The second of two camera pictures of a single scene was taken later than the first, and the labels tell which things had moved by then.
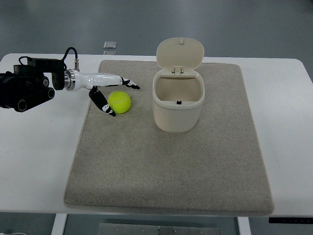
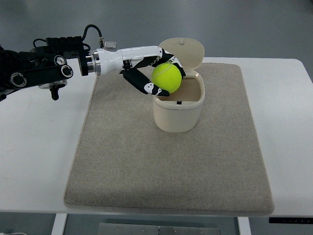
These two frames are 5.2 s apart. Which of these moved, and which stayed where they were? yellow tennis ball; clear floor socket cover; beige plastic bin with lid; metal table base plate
Moved: yellow tennis ball
Stayed: clear floor socket cover; beige plastic bin with lid; metal table base plate
